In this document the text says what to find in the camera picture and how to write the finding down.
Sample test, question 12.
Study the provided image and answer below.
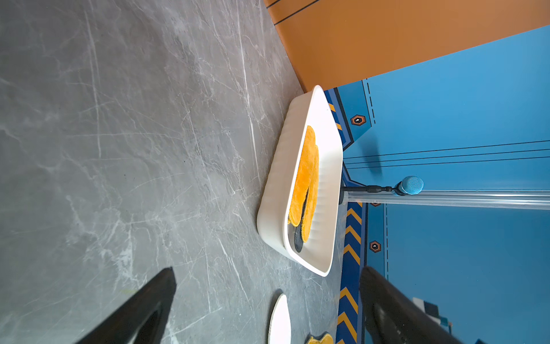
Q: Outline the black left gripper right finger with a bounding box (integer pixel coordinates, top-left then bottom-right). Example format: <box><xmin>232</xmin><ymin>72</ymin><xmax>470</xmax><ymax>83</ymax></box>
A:
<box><xmin>359</xmin><ymin>267</ymin><xmax>459</xmax><ymax>343</ymax></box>

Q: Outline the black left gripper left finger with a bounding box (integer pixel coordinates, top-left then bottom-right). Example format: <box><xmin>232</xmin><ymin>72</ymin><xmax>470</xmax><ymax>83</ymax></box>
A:
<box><xmin>78</xmin><ymin>267</ymin><xmax>177</xmax><ymax>343</ymax></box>

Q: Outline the yellow insole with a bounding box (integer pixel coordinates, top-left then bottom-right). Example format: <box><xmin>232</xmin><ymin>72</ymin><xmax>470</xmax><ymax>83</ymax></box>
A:
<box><xmin>289</xmin><ymin>126</ymin><xmax>316</xmax><ymax>226</ymax></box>
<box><xmin>305</xmin><ymin>332</ymin><xmax>335</xmax><ymax>344</ymax></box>
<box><xmin>301</xmin><ymin>145</ymin><xmax>319</xmax><ymax>242</ymax></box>

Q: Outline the dark grey insole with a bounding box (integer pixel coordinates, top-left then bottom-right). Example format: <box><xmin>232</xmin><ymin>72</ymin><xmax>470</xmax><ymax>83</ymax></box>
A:
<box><xmin>294</xmin><ymin>191</ymin><xmax>309</xmax><ymax>253</ymax></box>

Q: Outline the white rectangular storage box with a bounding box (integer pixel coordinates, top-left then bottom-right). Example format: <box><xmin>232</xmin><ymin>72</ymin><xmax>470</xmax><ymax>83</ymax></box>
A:
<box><xmin>256</xmin><ymin>85</ymin><xmax>343</xmax><ymax>277</ymax></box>

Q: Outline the white insole left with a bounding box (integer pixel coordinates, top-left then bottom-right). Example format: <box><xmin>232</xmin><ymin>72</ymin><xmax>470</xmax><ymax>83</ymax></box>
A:
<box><xmin>267</xmin><ymin>294</ymin><xmax>292</xmax><ymax>344</ymax></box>

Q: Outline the black microphone stand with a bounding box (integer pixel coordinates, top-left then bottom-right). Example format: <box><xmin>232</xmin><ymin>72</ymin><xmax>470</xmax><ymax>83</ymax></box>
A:
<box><xmin>339</xmin><ymin>185</ymin><xmax>394</xmax><ymax>204</ymax></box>

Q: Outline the blue microphone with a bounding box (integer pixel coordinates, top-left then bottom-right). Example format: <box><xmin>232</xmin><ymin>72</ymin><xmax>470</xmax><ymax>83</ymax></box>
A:
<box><xmin>394</xmin><ymin>176</ymin><xmax>424</xmax><ymax>196</ymax></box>

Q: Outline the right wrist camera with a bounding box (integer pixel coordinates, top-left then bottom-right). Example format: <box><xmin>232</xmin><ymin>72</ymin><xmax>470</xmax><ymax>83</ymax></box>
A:
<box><xmin>412</xmin><ymin>298</ymin><xmax>453</xmax><ymax>329</ymax></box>

